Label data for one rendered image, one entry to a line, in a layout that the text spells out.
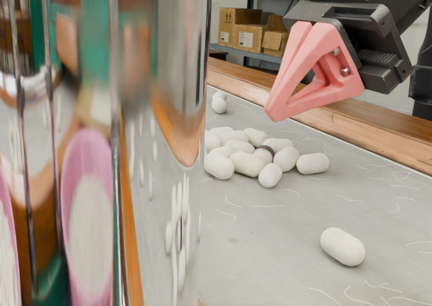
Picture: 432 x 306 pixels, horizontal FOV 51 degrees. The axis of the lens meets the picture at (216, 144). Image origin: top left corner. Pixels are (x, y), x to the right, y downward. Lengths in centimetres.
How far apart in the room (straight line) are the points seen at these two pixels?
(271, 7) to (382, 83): 340
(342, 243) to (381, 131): 27
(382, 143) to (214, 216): 26
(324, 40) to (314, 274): 17
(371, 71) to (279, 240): 15
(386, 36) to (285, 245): 17
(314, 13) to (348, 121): 23
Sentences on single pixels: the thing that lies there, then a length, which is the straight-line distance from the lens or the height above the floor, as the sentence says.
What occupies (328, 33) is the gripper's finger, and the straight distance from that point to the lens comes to 35.
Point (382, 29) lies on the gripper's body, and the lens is 35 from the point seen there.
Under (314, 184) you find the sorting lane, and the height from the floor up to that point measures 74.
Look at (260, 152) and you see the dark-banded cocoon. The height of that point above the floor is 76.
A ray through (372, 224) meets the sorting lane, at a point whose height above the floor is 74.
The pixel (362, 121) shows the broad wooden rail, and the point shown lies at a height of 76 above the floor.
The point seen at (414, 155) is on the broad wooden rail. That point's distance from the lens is 51.
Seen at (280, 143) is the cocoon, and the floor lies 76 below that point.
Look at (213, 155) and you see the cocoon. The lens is 41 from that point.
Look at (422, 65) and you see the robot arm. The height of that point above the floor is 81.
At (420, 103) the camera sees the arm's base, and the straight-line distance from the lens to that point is 86.
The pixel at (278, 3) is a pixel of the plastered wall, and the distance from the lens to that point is 370.
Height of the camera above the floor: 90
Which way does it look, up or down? 18 degrees down
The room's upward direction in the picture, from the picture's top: 3 degrees clockwise
